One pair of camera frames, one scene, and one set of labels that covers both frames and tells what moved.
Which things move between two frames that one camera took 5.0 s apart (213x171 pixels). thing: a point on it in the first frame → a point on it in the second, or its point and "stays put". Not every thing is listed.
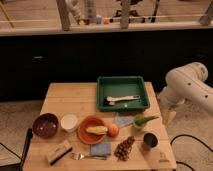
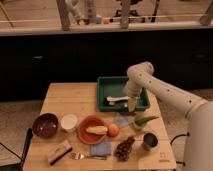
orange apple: (113, 131) stays put
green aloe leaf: (140, 121) stays put
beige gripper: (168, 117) → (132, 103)
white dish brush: (112, 99) stays put
